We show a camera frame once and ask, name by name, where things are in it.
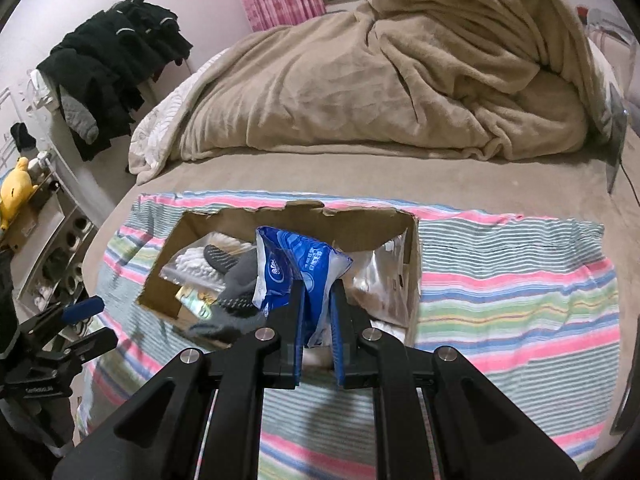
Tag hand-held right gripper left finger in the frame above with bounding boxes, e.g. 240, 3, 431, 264
50, 280, 307, 480

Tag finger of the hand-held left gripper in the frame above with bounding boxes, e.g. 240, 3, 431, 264
47, 329, 119, 370
15, 296, 106, 346

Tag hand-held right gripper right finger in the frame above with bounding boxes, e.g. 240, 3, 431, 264
330, 277, 583, 480

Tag clear snack bag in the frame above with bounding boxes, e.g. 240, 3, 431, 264
352, 237, 418, 326

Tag blue tissue packet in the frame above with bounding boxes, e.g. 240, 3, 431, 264
253, 226, 353, 348

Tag grey sock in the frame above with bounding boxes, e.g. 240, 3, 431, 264
202, 243, 261, 293
187, 280, 273, 348

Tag cartoon print tissue pack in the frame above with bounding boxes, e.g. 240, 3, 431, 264
175, 285, 221, 318

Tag brown cardboard box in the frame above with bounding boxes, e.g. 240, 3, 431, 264
136, 201, 423, 356

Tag clear bag of cotton swabs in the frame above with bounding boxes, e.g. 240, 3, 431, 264
160, 230, 256, 288

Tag storage shelf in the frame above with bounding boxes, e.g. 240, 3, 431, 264
0, 160, 101, 321

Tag yellow plush toy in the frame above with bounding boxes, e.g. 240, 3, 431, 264
0, 156, 38, 233

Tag bed with brown sheet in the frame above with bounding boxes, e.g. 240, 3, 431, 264
82, 150, 640, 480

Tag striped cloth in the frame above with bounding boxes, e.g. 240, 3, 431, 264
75, 190, 621, 480

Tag black sock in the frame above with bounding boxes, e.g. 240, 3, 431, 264
10, 122, 38, 153

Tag beige fleece blanket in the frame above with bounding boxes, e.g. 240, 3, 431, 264
172, 0, 601, 161

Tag pile of black clothes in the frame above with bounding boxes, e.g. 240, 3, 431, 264
37, 0, 193, 161

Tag metal frame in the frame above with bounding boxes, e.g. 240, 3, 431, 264
575, 4, 638, 51

